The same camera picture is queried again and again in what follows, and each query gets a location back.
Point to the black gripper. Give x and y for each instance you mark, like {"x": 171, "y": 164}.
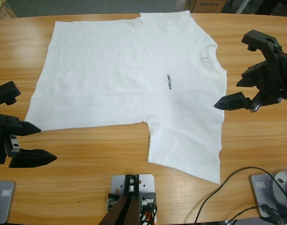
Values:
{"x": 276, "y": 79}
{"x": 1, "y": 145}

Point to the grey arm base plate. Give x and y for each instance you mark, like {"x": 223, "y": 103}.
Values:
{"x": 260, "y": 194}
{"x": 5, "y": 201}

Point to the grey metal rack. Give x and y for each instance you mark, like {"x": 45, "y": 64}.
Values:
{"x": 237, "y": 5}

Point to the black corner bracket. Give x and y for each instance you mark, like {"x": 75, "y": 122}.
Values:
{"x": 148, "y": 199}
{"x": 111, "y": 199}

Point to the white mount plate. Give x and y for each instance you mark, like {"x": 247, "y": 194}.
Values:
{"x": 116, "y": 181}

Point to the dark brown camera post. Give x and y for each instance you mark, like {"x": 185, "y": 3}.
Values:
{"x": 119, "y": 211}

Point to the white Unitree t-shirt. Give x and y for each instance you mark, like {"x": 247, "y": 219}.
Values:
{"x": 110, "y": 70}

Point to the white AUX cardboard box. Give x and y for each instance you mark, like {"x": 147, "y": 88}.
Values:
{"x": 208, "y": 7}

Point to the wooden crate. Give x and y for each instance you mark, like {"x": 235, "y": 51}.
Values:
{"x": 2, "y": 8}

